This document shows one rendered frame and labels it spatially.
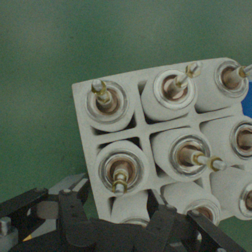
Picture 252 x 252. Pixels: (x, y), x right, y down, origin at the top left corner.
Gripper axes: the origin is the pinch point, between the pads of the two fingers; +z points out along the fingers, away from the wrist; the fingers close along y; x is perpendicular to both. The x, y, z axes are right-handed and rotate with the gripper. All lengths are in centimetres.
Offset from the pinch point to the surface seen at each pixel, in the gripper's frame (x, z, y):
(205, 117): 12.8, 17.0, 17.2
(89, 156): 0.4, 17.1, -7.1
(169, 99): 13.3, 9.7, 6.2
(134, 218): -7.4, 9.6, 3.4
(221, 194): -3.2, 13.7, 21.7
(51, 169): -9.8, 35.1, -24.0
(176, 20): 54, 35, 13
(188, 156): 4.4, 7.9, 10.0
